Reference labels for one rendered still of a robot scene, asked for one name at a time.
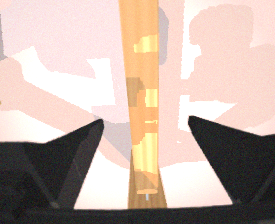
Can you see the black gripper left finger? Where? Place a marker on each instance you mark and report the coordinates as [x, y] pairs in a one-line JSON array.
[[60, 165]]

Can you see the wooden post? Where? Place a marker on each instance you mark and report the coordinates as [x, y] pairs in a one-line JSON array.
[[138, 201]]

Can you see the light wooden board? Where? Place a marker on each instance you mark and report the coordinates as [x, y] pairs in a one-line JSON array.
[[140, 44]]

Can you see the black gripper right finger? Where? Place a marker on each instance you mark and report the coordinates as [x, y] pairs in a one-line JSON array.
[[244, 162]]

